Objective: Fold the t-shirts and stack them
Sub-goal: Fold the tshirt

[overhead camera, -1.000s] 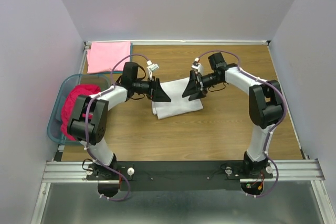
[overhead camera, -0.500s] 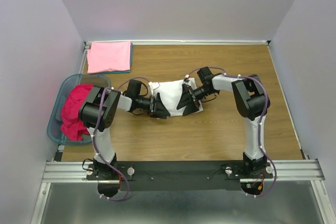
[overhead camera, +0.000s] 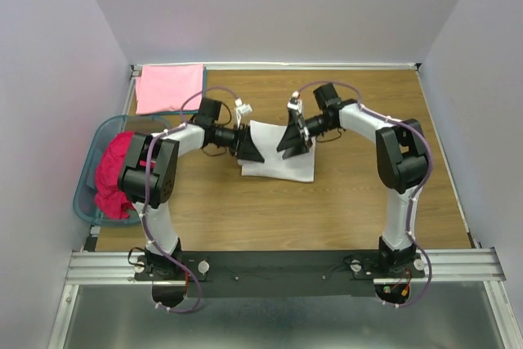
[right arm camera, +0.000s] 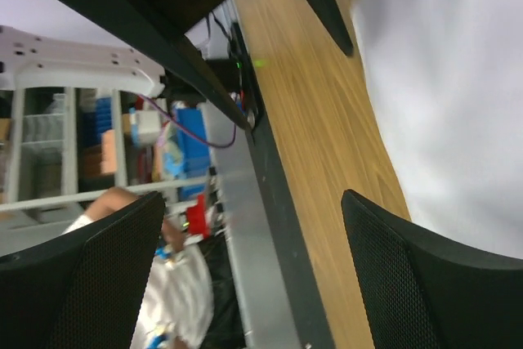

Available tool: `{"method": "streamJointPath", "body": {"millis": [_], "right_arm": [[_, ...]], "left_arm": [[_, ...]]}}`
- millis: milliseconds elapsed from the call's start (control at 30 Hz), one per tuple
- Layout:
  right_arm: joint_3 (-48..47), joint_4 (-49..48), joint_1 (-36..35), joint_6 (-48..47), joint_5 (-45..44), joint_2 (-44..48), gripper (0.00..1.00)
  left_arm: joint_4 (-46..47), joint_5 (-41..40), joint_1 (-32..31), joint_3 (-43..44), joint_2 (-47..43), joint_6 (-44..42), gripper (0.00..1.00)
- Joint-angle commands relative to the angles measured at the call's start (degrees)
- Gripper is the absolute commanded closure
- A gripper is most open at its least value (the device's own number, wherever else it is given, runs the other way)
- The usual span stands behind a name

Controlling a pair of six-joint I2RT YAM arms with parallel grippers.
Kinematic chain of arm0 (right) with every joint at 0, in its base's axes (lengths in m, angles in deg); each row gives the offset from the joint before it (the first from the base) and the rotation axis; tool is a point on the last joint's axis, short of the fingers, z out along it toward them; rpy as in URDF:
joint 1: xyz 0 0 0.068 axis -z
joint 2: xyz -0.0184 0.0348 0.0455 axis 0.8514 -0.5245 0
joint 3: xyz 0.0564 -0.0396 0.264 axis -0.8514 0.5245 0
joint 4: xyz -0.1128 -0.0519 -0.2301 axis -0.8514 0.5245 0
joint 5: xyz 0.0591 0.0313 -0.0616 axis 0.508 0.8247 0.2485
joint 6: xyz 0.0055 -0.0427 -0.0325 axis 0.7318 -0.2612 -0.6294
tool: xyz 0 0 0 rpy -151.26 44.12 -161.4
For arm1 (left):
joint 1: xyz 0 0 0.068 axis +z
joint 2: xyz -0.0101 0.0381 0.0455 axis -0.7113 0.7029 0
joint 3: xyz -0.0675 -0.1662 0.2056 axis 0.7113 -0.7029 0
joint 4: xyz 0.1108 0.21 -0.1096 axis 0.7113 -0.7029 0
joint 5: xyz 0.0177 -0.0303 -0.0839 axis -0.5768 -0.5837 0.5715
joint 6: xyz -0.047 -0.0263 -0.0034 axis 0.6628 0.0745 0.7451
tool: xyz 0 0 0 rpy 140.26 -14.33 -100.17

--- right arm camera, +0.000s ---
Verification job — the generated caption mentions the white t-shirt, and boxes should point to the white t-shirt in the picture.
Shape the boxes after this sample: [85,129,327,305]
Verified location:
[352,0,522,257]

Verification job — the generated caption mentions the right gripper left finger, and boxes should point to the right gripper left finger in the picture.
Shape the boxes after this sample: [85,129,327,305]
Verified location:
[1,191,165,348]

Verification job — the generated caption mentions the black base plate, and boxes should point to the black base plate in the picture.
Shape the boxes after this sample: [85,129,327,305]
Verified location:
[231,22,335,348]

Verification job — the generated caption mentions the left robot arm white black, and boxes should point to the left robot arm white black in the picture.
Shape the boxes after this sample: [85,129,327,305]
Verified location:
[1,0,250,130]

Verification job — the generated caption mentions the blue storage bins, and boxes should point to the blue storage bins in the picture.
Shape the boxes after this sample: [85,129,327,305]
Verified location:
[78,94,211,191]

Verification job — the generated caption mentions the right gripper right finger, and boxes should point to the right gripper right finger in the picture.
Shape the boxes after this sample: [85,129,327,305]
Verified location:
[341,190,522,348]

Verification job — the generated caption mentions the white storage shelf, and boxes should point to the white storage shelf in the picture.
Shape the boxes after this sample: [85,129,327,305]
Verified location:
[1,87,204,217]

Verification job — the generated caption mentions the aluminium frame rail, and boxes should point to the aluminium frame rail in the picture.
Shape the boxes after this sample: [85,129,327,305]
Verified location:
[201,104,302,349]

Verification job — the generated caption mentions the red device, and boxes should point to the red device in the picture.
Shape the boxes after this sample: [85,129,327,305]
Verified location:
[186,194,211,239]

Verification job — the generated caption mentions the seated person white shirt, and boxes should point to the seated person white shirt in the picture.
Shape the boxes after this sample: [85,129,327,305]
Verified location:
[60,186,216,349]

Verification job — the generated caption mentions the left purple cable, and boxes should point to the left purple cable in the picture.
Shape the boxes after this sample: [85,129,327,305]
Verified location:
[136,93,238,149]

